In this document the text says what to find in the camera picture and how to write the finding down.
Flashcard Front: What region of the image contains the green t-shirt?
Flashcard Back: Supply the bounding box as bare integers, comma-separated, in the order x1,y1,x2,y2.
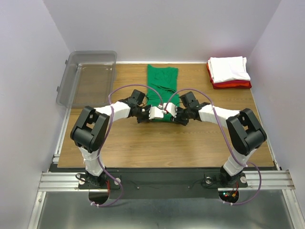
146,64,180,123

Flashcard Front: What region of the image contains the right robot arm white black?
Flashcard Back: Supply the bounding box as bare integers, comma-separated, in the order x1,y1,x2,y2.
166,92,267,186

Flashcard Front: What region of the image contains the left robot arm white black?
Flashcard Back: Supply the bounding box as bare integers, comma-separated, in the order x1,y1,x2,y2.
70,90,151,188

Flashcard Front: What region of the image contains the red folded t-shirt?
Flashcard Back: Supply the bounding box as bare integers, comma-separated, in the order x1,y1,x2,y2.
206,64,253,90

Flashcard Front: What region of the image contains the white folded t-shirt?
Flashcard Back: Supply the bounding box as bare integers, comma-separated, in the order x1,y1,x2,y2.
208,56,251,83

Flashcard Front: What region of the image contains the clear plastic storage bin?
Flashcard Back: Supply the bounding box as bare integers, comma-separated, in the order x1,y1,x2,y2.
56,51,117,108

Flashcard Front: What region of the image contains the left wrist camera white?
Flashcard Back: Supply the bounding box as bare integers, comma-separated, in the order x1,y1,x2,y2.
149,106,164,120

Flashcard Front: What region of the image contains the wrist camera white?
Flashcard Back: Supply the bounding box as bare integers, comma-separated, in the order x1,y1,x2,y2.
149,106,164,120
163,102,177,117

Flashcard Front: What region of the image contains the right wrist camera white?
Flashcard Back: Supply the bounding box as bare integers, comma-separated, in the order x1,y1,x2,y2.
163,102,177,117

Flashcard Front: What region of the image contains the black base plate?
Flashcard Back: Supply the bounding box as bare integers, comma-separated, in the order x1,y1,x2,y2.
76,167,248,201

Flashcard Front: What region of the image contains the aluminium rail frame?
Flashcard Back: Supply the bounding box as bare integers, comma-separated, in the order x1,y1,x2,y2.
28,63,297,229

